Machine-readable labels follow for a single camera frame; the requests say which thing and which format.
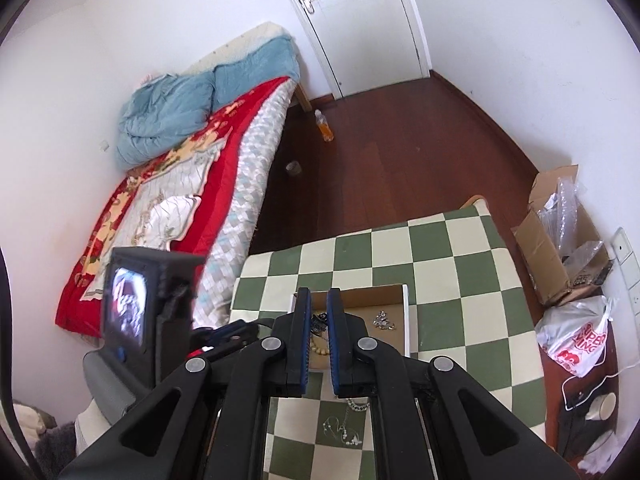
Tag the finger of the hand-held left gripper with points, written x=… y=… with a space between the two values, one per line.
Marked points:
x=235 y=331

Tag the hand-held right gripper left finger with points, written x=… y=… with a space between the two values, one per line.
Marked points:
x=302 y=345

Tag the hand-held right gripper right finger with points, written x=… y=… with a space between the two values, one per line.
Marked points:
x=335 y=345

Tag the black jewelry piece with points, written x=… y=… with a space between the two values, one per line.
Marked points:
x=318 y=322

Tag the shallow cardboard box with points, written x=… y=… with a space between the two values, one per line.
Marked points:
x=385 y=305

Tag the silver rhinestone brooch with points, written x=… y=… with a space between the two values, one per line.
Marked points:
x=384 y=320

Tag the red printed blanket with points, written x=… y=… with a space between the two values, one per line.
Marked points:
x=165 y=185

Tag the green white checkered cloth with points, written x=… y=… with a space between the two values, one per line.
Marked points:
x=450 y=285

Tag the bed with red quilt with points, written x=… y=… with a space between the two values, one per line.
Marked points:
x=250 y=170

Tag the small cup on floor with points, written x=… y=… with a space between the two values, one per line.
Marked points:
x=293 y=169

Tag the grey furry cloth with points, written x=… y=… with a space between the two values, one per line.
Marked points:
x=52 y=447

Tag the blue quilt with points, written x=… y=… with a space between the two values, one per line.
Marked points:
x=190 y=102

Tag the orange drink bottle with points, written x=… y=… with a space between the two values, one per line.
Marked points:
x=325 y=127

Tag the open brown cardboard box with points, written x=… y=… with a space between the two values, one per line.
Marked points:
x=545 y=255

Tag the white plastic bag red print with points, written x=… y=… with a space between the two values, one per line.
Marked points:
x=575 y=337

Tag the wooden bed leg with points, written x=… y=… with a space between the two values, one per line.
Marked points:
x=301 y=96

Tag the clear bubble wrap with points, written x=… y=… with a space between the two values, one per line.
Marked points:
x=567 y=220

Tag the white cup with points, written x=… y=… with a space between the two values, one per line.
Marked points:
x=602 y=405

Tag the cream pillow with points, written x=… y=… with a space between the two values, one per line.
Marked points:
x=250 y=42

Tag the white door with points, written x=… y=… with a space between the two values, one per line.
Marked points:
x=350 y=20

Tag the white wall socket panel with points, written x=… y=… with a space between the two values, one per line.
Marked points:
x=629 y=265

